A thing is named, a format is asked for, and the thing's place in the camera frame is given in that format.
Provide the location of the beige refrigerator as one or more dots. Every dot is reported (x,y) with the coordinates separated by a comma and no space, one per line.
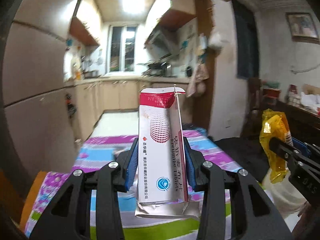
(33,85)

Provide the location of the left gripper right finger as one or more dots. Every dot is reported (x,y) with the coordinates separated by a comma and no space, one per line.
(253,215)

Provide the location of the white hanging plastic bag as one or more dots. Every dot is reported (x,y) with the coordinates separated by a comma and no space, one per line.
(214,41)

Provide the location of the floral striped tablecloth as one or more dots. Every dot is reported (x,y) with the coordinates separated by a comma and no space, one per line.
(99,151)

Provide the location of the range hood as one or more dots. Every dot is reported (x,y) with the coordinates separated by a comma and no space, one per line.
(161,43)

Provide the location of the yellow wooden stool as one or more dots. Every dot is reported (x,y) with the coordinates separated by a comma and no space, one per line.
(31,197)

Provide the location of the dark wooden dining table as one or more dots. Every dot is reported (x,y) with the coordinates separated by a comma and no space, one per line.
(303,125)

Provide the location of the kitchen window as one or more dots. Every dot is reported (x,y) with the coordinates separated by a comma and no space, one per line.
(121,55)

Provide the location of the dark wooden chair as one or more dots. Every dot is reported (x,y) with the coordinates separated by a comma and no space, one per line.
(254,119)

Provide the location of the upper kitchen cabinet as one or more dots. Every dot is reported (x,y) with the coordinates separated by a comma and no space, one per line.
(86,23)

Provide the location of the red white medicine box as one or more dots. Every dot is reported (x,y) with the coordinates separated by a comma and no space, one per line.
(162,190)

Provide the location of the orange snack wrapper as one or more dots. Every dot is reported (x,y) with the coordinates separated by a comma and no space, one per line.
(275,130)

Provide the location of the framed wall picture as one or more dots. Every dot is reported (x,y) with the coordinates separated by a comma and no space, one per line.
(302,26)

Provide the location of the hanging beige cloth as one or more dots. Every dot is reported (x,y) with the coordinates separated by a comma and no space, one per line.
(196,85)

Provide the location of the beige lower kitchen cabinets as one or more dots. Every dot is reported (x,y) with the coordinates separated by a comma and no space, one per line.
(94,97)

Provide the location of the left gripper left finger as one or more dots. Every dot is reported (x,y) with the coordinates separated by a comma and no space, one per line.
(67,215)

